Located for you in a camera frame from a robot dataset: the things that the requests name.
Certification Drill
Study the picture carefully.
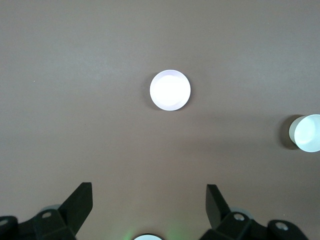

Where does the pink bowl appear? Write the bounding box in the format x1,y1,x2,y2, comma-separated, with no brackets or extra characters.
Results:
149,69,192,112

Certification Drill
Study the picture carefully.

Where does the white bowl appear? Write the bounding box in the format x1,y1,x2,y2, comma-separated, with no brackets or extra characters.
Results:
288,114,320,153

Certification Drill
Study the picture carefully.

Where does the brown table cover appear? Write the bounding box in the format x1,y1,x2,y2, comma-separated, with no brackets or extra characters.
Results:
0,0,320,240

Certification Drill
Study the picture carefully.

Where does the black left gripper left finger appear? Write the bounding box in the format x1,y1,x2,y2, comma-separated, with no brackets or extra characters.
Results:
0,182,94,240

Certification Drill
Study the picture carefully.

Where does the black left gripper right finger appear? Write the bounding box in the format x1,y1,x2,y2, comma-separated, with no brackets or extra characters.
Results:
205,184,309,240

